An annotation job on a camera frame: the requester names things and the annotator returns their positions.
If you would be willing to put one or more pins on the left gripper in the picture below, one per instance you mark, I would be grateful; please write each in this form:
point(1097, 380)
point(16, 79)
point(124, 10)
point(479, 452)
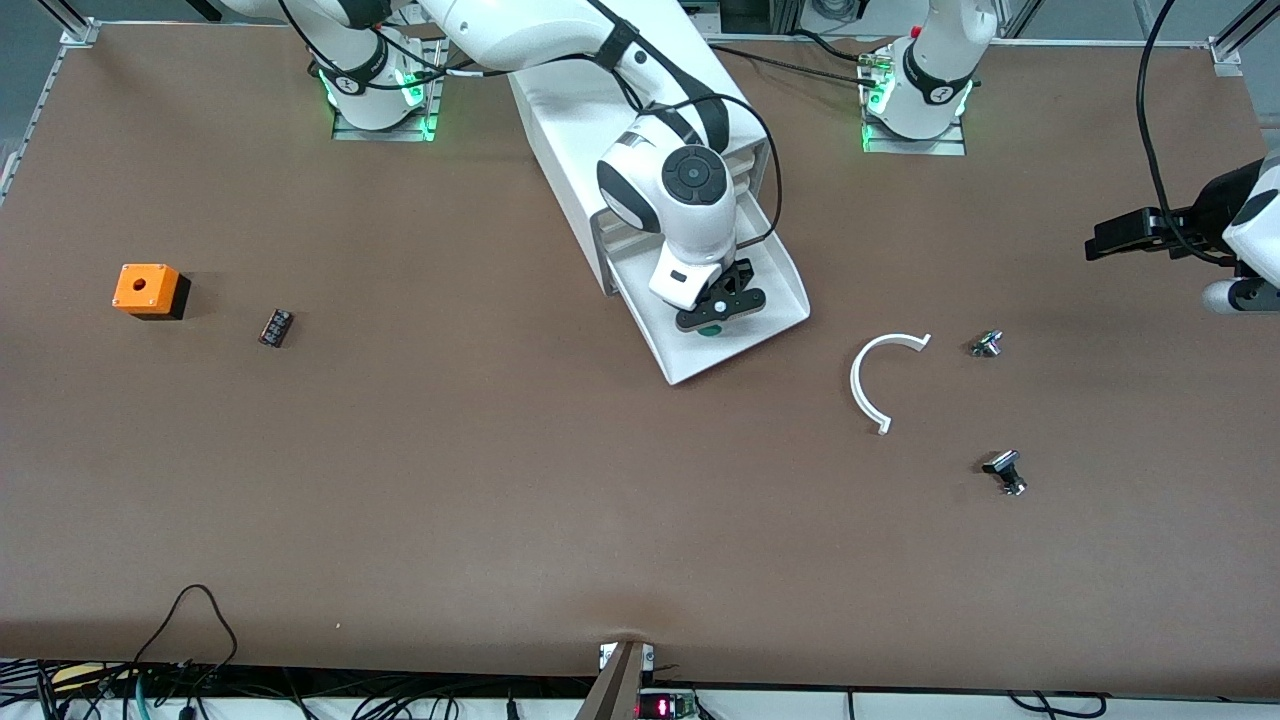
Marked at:
point(1214, 205)

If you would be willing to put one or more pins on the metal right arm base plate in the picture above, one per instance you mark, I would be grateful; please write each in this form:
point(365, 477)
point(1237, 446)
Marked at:
point(385, 134)

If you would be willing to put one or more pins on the white semicircular bracket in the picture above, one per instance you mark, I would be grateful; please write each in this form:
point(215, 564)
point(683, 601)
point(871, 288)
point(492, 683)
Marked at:
point(854, 385)

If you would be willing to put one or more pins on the orange box with black base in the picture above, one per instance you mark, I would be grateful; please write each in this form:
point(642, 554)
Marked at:
point(150, 290)

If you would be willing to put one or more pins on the device with red display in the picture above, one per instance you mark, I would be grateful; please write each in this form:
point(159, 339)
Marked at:
point(665, 708)

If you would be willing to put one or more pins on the chrome T fitting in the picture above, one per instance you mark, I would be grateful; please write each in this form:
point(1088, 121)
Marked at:
point(986, 344)

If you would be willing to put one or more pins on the aluminium frame rail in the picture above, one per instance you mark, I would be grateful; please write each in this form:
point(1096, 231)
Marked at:
point(80, 33)
point(1225, 55)

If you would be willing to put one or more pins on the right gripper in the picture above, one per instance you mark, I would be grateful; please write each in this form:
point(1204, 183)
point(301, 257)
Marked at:
point(743, 269)

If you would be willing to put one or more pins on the wooden beam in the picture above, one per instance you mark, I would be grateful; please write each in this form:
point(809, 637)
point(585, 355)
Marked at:
point(612, 690)

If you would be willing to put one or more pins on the black switch with grey cap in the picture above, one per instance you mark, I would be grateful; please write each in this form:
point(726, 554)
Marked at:
point(1003, 465)

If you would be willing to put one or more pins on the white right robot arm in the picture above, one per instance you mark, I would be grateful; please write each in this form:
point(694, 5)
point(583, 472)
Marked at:
point(520, 30)

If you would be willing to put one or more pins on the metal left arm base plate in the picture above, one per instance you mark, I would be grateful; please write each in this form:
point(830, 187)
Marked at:
point(915, 147)

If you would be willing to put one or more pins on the small black terminal block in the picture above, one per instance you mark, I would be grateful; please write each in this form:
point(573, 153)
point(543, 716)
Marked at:
point(276, 328)

